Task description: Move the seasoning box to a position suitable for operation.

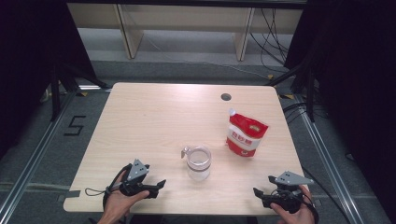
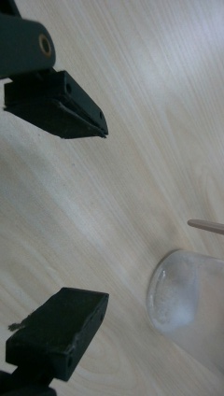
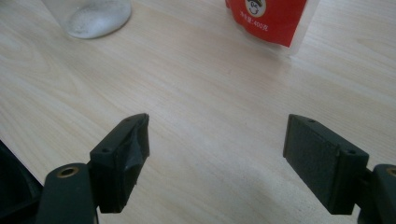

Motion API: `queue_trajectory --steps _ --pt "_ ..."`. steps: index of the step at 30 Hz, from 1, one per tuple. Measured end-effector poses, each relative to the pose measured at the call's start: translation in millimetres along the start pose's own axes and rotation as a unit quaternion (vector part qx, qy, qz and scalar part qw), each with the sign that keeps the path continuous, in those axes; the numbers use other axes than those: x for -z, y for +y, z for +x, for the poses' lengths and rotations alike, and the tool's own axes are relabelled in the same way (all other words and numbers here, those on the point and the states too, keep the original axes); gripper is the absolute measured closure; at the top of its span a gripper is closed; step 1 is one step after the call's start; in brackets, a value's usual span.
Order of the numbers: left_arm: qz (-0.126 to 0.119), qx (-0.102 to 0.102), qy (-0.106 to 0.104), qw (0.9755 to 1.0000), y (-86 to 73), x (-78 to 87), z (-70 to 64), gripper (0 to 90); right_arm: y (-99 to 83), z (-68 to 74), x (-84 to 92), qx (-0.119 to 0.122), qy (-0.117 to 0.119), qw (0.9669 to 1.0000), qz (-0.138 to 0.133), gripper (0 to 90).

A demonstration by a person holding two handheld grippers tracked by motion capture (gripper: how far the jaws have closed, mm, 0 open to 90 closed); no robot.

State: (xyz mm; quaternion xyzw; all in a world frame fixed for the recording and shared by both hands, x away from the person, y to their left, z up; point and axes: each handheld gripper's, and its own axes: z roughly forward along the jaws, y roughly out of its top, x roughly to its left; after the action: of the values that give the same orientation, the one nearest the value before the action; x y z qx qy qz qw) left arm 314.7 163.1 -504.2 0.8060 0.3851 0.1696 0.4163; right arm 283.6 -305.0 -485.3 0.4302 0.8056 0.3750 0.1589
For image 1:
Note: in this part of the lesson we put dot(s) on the grey tape strip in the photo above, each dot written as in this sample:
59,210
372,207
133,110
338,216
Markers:
70,194
316,202

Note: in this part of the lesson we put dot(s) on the pale wooden shelf unit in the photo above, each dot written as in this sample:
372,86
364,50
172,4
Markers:
186,18

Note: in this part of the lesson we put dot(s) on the red and white spout pouch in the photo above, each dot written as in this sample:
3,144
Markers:
247,133

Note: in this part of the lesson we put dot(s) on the person's left hand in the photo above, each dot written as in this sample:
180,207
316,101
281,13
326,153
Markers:
120,202

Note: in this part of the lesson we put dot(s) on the person's right hand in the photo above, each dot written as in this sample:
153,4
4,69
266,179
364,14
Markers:
299,217

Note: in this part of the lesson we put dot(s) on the clear jar with hinged lid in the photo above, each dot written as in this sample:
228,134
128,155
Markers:
198,163

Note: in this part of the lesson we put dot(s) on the metal floor rail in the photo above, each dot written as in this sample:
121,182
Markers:
34,155
327,155

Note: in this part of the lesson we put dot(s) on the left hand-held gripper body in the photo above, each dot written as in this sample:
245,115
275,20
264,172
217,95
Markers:
137,171

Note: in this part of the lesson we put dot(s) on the black metal stand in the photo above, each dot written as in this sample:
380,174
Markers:
56,93
309,93

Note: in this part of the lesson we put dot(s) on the black curtain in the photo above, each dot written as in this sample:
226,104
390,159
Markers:
28,46
358,77

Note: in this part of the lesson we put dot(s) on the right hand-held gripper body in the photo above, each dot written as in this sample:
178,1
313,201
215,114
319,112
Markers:
291,179

